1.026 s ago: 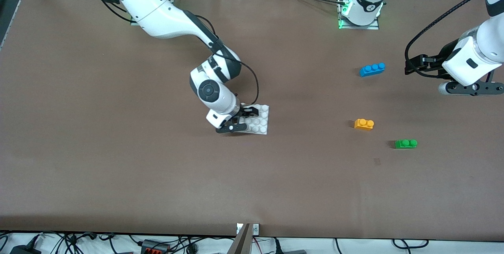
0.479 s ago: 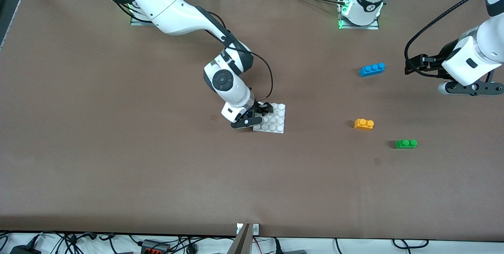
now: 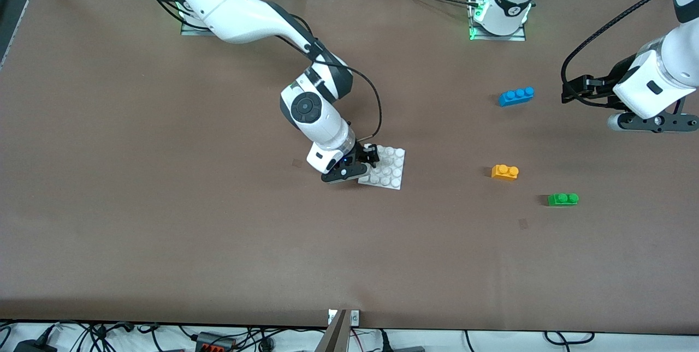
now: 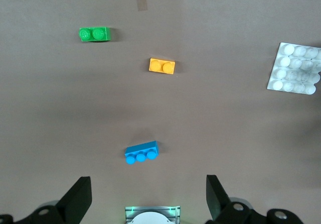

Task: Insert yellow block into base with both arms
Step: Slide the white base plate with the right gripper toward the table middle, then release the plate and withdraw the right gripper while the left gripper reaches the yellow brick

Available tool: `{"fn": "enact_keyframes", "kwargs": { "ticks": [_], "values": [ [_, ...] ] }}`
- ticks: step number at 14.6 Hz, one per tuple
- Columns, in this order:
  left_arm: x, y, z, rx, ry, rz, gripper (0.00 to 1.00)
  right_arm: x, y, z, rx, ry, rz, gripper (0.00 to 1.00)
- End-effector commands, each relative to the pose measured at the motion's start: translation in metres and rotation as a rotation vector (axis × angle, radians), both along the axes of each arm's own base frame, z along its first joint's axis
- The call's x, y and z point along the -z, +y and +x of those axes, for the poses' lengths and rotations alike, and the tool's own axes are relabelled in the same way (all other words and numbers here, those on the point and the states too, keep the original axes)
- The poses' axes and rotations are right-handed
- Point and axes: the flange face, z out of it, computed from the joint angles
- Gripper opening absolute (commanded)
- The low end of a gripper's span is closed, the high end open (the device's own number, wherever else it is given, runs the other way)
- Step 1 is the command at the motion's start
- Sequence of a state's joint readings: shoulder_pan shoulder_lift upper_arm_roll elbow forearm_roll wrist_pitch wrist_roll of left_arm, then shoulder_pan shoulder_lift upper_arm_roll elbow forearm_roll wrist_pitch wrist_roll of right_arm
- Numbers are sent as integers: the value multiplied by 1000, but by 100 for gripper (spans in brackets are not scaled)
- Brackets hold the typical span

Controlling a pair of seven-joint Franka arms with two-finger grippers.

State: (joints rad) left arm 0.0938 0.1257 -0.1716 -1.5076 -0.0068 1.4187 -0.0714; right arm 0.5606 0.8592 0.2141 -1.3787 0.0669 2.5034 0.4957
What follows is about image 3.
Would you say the white studded base plate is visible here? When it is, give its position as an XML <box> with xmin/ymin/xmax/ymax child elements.
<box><xmin>358</xmin><ymin>145</ymin><xmax>406</xmax><ymax>191</ymax></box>

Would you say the blue toy block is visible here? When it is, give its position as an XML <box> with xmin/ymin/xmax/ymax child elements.
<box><xmin>498</xmin><ymin>87</ymin><xmax>535</xmax><ymax>108</ymax></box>

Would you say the black adapter with orange levers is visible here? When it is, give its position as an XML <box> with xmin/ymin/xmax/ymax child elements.
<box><xmin>194</xmin><ymin>331</ymin><xmax>236</xmax><ymax>352</ymax></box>

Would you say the black power adapter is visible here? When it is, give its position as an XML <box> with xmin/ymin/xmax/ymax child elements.
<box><xmin>12</xmin><ymin>338</ymin><xmax>58</xmax><ymax>352</ymax></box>

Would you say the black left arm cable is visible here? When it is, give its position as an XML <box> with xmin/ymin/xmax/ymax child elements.
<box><xmin>561</xmin><ymin>0</ymin><xmax>699</xmax><ymax>110</ymax></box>

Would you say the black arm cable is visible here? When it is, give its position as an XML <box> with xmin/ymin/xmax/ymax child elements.
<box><xmin>276</xmin><ymin>14</ymin><xmax>382</xmax><ymax>144</ymax></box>
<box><xmin>561</xmin><ymin>0</ymin><xmax>699</xmax><ymax>110</ymax></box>

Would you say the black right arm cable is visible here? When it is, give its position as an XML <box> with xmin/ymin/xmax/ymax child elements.
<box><xmin>276</xmin><ymin>14</ymin><xmax>382</xmax><ymax>144</ymax></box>

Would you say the white stand bracket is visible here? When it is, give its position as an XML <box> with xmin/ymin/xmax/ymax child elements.
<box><xmin>328</xmin><ymin>309</ymin><xmax>360</xmax><ymax>326</ymax></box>

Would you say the grey camera stand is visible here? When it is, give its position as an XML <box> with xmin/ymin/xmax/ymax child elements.
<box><xmin>315</xmin><ymin>309</ymin><xmax>350</xmax><ymax>352</ymax></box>

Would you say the looped black cable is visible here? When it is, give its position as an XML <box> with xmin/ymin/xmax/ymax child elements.
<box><xmin>543</xmin><ymin>331</ymin><xmax>596</xmax><ymax>345</ymax></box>

